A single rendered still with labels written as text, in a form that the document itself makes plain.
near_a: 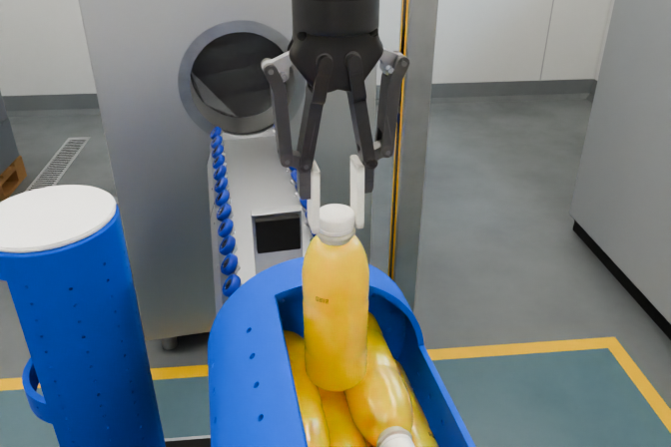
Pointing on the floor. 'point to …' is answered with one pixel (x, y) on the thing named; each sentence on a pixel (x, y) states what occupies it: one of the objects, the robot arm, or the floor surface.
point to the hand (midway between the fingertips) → (335, 196)
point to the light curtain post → (413, 111)
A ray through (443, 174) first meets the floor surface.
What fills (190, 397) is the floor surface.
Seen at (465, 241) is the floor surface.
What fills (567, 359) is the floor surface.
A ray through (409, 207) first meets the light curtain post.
